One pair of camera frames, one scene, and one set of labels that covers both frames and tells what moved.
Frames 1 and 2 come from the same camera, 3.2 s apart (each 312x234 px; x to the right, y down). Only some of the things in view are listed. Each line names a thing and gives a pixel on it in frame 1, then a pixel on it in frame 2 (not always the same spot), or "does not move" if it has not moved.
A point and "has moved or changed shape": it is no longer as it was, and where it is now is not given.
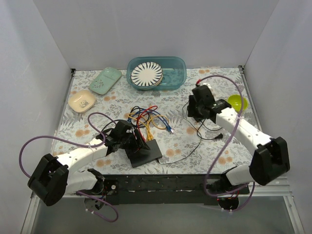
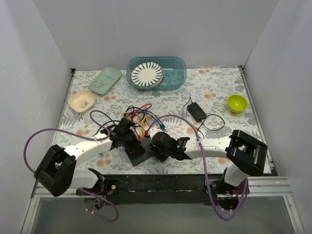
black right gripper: x=192 y=107 to x=153 y=146
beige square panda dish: x=80 y=101 does not move
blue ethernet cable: x=153 y=111 has moved or changed shape
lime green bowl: x=236 y=102 does not move
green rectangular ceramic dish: x=105 y=80 does not move
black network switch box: x=143 y=156 does not move
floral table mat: x=208 y=127 does not move
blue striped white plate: x=147 y=74 does not move
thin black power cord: x=198 y=137 has moved or changed shape
